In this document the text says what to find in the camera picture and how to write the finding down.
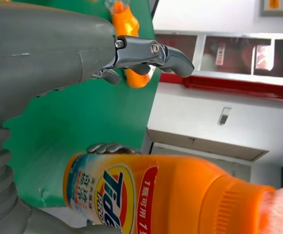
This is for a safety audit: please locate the orange detergent bottle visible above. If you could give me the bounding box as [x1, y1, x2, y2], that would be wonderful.
[62, 152, 283, 234]
[104, 0, 157, 89]

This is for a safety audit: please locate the green table mat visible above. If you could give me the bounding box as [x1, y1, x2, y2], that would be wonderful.
[3, 0, 162, 209]

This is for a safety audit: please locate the brown wooden strip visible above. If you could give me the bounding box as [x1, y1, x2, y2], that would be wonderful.
[147, 128, 269, 163]

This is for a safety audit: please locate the white 119 sticker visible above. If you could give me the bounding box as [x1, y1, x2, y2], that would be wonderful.
[214, 42, 227, 67]

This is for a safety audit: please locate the fire cabinet with silver frame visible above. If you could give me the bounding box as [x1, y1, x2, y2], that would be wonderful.
[154, 29, 283, 87]

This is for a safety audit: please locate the white wall socket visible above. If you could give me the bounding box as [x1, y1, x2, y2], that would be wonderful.
[217, 106, 232, 127]

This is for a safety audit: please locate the red wall strip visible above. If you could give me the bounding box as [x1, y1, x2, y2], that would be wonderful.
[159, 72, 283, 104]

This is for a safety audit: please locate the orange sign in grey frame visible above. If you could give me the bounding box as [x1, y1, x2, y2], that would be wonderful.
[260, 0, 283, 18]

